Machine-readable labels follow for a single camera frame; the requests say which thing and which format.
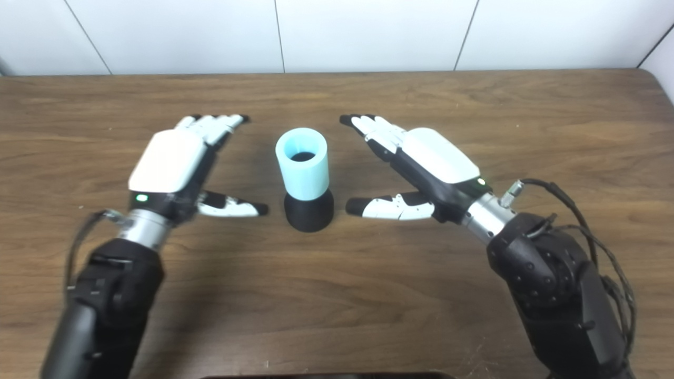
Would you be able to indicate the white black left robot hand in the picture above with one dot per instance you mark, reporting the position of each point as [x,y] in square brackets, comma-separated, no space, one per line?
[168,160]

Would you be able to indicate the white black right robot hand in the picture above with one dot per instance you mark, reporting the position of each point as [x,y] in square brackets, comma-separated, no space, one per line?
[437,155]

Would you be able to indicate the black flared nozzle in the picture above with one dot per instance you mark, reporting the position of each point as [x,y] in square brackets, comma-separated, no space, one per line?
[308,213]

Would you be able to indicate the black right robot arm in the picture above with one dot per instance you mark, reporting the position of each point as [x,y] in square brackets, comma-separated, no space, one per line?
[558,295]

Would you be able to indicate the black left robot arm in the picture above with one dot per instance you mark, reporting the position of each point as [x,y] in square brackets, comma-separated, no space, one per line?
[105,305]

